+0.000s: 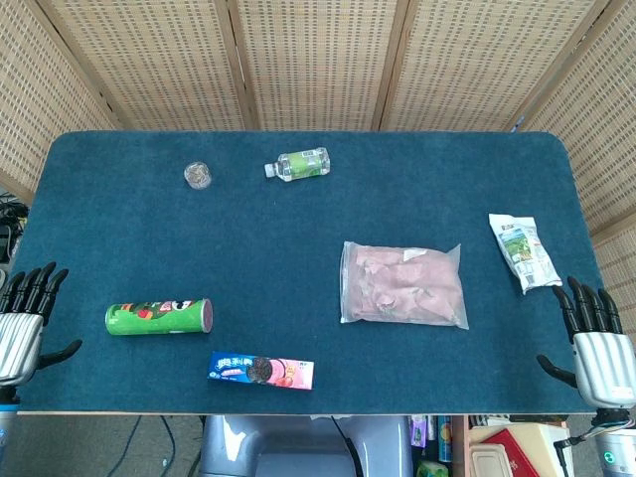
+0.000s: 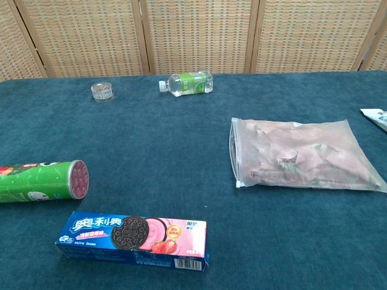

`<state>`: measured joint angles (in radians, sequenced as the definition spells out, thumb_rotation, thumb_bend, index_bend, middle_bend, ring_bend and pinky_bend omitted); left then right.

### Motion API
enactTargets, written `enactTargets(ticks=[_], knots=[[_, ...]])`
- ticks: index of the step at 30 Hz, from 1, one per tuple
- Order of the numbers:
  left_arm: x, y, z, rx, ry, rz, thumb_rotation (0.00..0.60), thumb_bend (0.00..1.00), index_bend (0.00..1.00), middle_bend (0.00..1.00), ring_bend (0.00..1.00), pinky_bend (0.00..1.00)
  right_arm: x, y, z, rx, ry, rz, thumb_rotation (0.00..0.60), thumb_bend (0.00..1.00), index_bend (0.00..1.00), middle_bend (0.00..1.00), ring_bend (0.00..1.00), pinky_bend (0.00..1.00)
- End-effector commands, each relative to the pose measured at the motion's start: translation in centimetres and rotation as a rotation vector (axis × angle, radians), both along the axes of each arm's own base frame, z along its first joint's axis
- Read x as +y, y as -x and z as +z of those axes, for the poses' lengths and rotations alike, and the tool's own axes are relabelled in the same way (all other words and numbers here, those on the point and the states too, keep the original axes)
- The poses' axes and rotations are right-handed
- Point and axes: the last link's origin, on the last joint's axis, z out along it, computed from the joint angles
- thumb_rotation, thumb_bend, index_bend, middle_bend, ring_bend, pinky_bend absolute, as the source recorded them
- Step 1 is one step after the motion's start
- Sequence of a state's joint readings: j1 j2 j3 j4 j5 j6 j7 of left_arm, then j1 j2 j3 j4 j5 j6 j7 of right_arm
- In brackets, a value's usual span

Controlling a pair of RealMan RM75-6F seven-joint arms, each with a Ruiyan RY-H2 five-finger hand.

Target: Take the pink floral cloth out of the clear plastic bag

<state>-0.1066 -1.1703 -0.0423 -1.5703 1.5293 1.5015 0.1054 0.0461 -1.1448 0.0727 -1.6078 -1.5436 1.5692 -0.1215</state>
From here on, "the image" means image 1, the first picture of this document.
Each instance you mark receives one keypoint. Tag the beige cardboard box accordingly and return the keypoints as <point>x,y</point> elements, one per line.
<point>546,442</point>

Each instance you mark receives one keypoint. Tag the purple package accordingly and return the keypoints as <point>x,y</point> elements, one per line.
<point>418,432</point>

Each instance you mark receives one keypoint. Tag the white green snack pouch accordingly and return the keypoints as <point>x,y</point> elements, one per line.
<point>524,253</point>

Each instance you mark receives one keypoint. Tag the green chips can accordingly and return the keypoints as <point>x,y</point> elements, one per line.
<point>154,318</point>

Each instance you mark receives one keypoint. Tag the red book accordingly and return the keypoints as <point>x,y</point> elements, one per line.
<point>512,452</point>

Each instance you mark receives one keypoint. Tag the blue pink Oreo box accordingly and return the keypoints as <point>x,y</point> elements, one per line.
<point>258,370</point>

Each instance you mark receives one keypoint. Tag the grey robot torso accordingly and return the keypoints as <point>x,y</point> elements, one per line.
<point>278,442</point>

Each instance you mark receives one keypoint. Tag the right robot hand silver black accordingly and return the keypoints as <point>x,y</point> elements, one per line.
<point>603,367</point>

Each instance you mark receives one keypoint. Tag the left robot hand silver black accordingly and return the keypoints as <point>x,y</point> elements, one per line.
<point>20,343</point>

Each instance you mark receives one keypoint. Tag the green package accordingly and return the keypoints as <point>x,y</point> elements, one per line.
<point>432,469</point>

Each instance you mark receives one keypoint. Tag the blue yellow bottle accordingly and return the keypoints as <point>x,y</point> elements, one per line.
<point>445,437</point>

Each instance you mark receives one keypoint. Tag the pink floral cloth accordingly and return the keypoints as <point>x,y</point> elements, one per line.
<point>402,285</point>

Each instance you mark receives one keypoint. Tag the transparent plastic zip bag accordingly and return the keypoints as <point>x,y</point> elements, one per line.
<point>348,308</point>

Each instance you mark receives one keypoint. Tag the blue felt table mat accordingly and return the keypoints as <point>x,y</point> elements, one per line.
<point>278,248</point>

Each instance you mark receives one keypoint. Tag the small clear jar of nuts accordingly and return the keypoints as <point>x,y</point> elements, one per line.
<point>197,175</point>

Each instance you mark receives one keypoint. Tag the clear bottle with green label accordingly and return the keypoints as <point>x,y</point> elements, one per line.
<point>300,164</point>

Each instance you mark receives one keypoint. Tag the woven rattan screen panel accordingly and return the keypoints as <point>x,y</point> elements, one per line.
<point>164,64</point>
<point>477,64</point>
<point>318,64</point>
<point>606,149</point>
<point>30,99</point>

